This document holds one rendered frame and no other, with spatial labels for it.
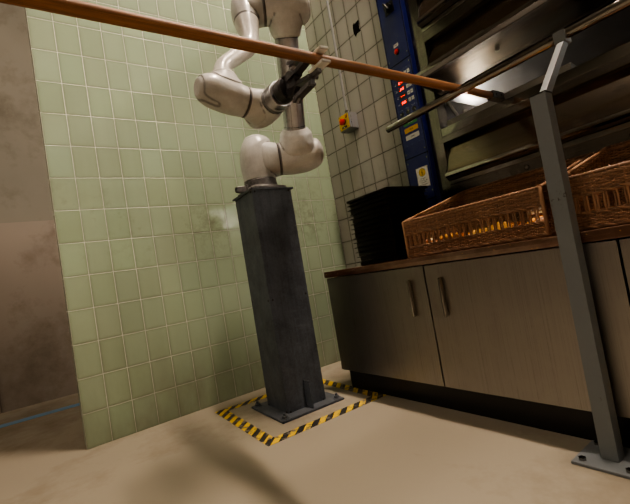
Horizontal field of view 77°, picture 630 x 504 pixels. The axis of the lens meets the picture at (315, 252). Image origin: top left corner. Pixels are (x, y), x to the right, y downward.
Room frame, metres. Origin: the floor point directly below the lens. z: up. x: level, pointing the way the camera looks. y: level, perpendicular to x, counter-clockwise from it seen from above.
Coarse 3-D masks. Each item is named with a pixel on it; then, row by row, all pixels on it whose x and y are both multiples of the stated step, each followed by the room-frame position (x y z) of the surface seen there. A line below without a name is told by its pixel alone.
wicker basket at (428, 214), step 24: (480, 192) 1.79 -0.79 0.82; (504, 192) 1.70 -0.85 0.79; (528, 192) 1.19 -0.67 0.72; (432, 216) 1.48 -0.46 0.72; (456, 216) 1.40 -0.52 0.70; (480, 216) 1.33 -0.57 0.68; (504, 216) 1.68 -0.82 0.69; (528, 216) 1.20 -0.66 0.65; (552, 216) 1.18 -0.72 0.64; (408, 240) 1.60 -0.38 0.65; (456, 240) 1.41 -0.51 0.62; (480, 240) 1.34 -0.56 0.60; (504, 240) 1.27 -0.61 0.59
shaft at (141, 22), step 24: (0, 0) 0.66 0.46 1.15; (24, 0) 0.67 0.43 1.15; (48, 0) 0.69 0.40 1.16; (72, 0) 0.71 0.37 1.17; (120, 24) 0.77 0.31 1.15; (144, 24) 0.79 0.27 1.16; (168, 24) 0.82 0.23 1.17; (240, 48) 0.93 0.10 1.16; (264, 48) 0.96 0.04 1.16; (288, 48) 1.00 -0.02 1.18; (360, 72) 1.17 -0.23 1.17; (384, 72) 1.22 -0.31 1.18; (480, 96) 1.57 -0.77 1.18
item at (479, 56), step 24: (552, 0) 1.34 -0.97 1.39; (576, 0) 1.35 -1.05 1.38; (600, 0) 1.35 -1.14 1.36; (504, 24) 1.47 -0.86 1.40; (528, 24) 1.46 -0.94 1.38; (552, 24) 1.46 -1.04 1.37; (480, 48) 1.59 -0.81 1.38; (504, 48) 1.60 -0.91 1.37; (432, 72) 1.75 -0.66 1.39; (456, 72) 1.75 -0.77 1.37; (480, 72) 1.76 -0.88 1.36
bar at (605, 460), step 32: (576, 32) 1.11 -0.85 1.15; (512, 64) 1.26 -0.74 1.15; (448, 96) 1.46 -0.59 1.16; (544, 96) 0.99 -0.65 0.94; (544, 128) 1.01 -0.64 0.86; (544, 160) 1.02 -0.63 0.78; (576, 224) 1.01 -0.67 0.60; (576, 256) 0.99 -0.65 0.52; (576, 288) 1.01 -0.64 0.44; (576, 320) 1.02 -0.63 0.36; (608, 384) 1.01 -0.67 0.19; (608, 416) 1.00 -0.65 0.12; (608, 448) 1.01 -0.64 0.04
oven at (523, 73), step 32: (416, 0) 1.93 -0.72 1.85; (480, 0) 1.67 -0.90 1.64; (416, 32) 1.95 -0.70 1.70; (608, 32) 1.55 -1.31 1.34; (416, 64) 1.98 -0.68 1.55; (544, 64) 1.75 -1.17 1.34; (576, 64) 1.81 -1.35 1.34; (608, 64) 1.36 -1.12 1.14; (480, 128) 1.78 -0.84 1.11; (608, 128) 1.38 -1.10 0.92; (512, 160) 1.67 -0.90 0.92; (448, 192) 1.94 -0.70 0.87
